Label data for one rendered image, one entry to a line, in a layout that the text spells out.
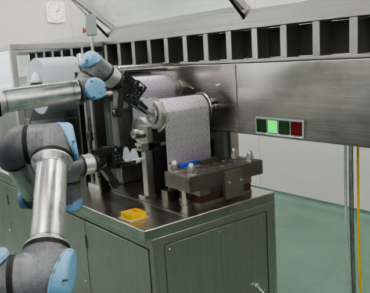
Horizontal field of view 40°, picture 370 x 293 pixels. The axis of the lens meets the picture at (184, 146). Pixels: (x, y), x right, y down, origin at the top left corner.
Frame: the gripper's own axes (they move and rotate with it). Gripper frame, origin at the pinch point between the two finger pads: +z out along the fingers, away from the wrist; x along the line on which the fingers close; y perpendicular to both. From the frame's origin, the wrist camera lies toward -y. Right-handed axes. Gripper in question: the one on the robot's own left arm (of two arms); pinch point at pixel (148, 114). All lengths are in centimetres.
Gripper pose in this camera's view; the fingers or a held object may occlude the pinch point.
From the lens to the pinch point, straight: 205.6
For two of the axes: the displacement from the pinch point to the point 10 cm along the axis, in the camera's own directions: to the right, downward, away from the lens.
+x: -6.2, -1.0, 7.8
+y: 4.6, -8.5, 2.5
